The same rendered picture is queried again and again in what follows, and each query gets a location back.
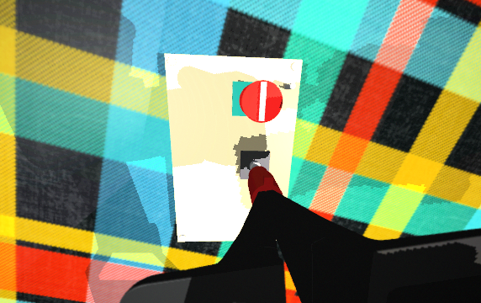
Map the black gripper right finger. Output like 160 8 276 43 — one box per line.
266 190 481 303

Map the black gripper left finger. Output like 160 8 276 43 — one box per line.
120 191 287 303

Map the white rectangular plate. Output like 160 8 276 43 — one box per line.
165 54 303 242

